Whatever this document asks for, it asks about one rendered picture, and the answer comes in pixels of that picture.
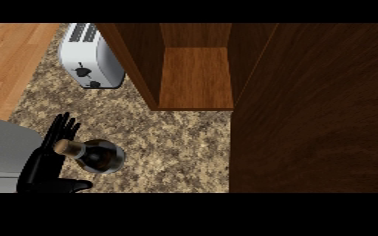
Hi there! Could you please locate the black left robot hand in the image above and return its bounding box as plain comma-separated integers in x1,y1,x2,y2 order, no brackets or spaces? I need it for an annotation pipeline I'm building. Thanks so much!
15,111,95,194

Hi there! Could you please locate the dark wine bottle with cork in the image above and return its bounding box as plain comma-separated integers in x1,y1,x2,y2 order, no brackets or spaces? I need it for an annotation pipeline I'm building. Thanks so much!
52,138,127,175

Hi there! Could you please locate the brown wooden cabinet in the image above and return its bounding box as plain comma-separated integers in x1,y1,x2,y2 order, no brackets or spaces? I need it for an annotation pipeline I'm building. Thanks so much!
95,23,281,112

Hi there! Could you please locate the brown wooden cabinet door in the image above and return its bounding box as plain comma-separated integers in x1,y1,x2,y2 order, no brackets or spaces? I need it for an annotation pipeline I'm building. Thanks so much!
228,23,378,194

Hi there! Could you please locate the white toaster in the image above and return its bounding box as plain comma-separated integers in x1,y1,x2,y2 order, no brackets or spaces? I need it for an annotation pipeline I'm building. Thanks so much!
58,23,127,90

